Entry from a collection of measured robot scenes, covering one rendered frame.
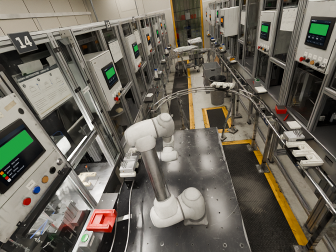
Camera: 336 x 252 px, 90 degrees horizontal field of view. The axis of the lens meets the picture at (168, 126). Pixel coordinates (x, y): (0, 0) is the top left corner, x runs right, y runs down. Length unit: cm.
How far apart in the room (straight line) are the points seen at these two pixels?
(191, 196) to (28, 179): 92
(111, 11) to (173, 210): 920
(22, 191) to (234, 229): 127
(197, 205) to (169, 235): 33
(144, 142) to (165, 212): 50
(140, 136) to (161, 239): 79
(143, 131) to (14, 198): 64
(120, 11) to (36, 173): 894
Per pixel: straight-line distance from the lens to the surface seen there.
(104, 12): 984
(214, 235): 143
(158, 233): 148
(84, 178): 166
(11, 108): 100
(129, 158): 167
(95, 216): 140
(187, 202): 125
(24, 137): 99
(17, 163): 97
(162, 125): 101
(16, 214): 103
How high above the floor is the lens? 200
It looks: 33 degrees down
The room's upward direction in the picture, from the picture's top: 12 degrees counter-clockwise
